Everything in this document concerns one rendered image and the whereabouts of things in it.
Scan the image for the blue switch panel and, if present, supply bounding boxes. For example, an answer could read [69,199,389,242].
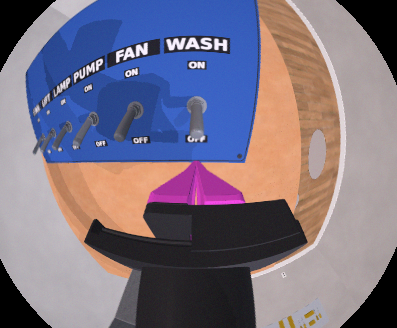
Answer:
[26,0,261,163]

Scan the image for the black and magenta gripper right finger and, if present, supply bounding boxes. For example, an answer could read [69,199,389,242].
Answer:
[196,161,245,205]

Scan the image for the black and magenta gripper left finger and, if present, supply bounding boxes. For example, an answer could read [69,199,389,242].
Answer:
[147,161,196,205]

